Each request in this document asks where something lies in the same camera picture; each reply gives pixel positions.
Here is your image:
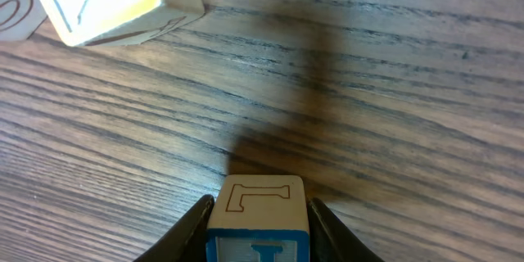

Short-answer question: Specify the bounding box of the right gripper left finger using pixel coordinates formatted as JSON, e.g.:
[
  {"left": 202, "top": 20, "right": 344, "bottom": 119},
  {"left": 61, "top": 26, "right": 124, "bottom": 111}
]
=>
[{"left": 133, "top": 195, "right": 215, "bottom": 262}]

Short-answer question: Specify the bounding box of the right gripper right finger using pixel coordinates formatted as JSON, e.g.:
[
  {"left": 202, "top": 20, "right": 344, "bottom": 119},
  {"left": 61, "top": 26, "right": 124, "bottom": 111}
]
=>
[{"left": 307, "top": 198, "right": 384, "bottom": 262}]

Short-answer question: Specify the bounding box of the blue P block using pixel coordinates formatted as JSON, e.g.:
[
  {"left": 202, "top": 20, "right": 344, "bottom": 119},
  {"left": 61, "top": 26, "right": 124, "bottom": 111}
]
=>
[{"left": 206, "top": 174, "right": 310, "bottom": 262}]

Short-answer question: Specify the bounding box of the yellow block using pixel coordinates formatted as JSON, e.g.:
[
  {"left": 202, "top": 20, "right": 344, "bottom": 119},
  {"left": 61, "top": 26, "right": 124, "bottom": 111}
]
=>
[{"left": 40, "top": 0, "right": 205, "bottom": 47}]

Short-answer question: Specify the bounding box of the green Z block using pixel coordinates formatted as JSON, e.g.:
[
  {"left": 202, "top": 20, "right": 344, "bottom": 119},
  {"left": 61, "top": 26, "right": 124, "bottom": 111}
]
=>
[{"left": 1, "top": 0, "right": 47, "bottom": 42}]

